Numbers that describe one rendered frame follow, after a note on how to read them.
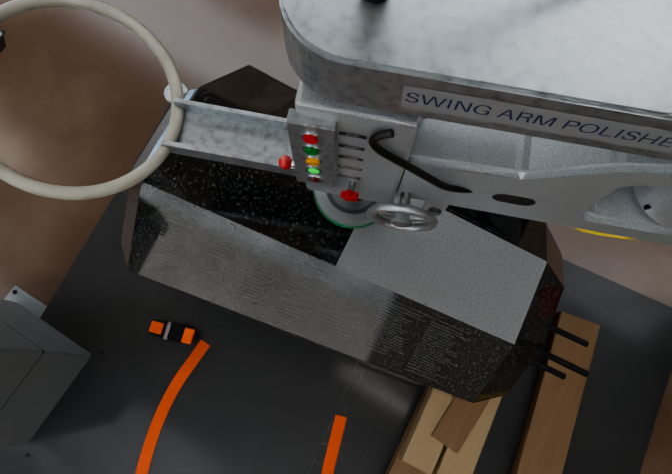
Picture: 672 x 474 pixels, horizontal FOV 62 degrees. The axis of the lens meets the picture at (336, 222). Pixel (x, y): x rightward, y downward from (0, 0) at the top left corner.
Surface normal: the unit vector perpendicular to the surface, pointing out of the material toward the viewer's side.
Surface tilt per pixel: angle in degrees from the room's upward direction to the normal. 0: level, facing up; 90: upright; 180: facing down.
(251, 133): 1
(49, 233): 0
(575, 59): 0
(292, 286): 45
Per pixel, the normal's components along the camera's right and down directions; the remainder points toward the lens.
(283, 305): -0.28, 0.44
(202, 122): 0.02, -0.25
